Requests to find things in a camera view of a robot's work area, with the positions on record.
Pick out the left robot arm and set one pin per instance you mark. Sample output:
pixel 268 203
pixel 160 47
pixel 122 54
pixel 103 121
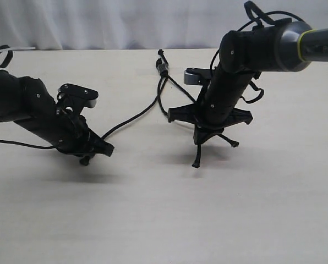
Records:
pixel 26 102

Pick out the white backdrop curtain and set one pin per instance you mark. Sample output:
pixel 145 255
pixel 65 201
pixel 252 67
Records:
pixel 118 25

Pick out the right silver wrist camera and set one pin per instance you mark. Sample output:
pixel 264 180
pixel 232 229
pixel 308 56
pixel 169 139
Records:
pixel 197 76

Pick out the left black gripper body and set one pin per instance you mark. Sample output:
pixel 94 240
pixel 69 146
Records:
pixel 67 132

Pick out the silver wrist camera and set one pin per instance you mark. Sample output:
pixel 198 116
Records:
pixel 74 96
pixel 197 76

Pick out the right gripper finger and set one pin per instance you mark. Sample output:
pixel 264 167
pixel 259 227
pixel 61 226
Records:
pixel 200 135
pixel 213 132

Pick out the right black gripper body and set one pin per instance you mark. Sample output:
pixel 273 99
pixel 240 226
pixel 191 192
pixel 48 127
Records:
pixel 189 114

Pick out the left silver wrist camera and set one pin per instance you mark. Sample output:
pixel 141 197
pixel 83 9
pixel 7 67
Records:
pixel 74 96

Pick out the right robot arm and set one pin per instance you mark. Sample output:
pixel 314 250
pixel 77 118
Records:
pixel 244 55

